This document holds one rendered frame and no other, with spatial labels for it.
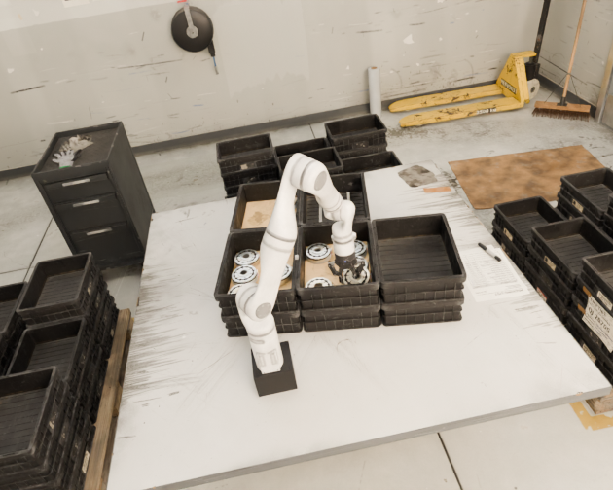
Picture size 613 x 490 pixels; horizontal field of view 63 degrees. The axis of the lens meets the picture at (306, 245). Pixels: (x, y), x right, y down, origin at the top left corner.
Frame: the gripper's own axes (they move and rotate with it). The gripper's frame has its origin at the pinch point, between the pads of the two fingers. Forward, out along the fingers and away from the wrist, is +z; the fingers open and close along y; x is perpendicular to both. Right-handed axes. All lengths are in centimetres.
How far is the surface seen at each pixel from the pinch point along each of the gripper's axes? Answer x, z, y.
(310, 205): 59, 4, -17
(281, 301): -10.1, -0.3, -24.4
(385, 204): 74, 18, 19
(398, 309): -10.4, 7.7, 17.4
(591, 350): 15, 69, 105
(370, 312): -9.4, 9.1, 7.1
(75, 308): 29, 31, -136
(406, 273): 5.5, 4.7, 22.1
